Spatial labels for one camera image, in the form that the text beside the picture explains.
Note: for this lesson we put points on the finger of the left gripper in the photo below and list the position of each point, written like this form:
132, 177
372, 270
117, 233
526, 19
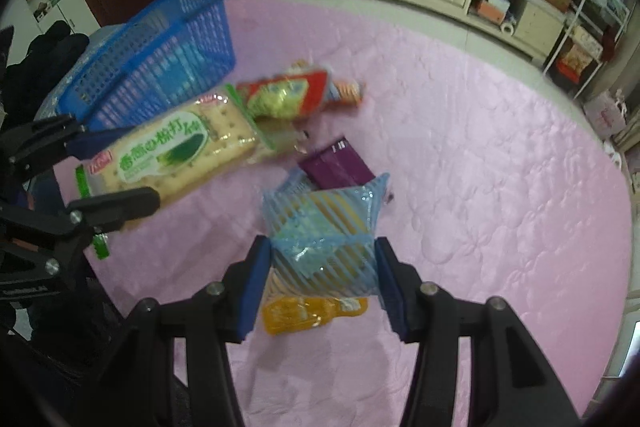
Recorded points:
110, 212
62, 136

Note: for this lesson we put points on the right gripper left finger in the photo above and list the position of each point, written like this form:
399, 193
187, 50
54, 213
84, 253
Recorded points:
244, 284

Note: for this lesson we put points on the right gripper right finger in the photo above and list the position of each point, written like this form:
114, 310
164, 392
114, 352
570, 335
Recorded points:
399, 289

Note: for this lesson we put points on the orange snack packet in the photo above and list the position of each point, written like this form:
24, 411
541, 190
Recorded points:
289, 314

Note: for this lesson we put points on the blue striped snack pack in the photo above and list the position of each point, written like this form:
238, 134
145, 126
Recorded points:
323, 241

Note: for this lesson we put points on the purple snack packet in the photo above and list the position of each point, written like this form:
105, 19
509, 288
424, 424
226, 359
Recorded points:
337, 165

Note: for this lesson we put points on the green scallion cracker pack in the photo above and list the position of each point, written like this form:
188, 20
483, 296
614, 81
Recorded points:
187, 146

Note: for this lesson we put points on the blue plastic basket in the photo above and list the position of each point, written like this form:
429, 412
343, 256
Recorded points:
170, 52

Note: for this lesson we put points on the red noodle snack bag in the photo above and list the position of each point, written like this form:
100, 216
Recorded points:
296, 94

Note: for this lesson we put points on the pink quilted table cover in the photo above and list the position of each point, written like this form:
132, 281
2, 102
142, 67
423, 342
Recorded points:
496, 191

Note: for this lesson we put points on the pink shopping bag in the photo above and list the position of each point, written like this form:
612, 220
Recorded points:
607, 113

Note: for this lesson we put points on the white metal shelf rack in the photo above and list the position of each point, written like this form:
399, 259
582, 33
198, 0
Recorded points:
589, 39

